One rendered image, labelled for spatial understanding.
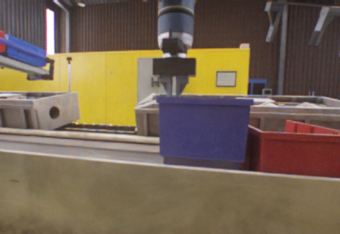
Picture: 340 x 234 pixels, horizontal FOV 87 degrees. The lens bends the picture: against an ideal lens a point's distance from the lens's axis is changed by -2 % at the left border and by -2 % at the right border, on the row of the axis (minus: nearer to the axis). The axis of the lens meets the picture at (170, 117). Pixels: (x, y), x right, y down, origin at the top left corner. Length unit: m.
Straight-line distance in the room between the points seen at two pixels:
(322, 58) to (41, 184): 14.35
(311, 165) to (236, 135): 0.15
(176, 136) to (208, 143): 0.07
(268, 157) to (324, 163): 0.10
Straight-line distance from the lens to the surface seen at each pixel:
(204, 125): 0.37
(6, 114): 1.38
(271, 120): 0.89
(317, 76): 14.17
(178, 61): 0.56
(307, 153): 0.43
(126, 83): 3.46
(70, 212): 0.54
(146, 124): 0.87
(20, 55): 1.59
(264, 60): 13.15
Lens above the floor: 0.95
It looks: 5 degrees down
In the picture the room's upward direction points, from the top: 1 degrees clockwise
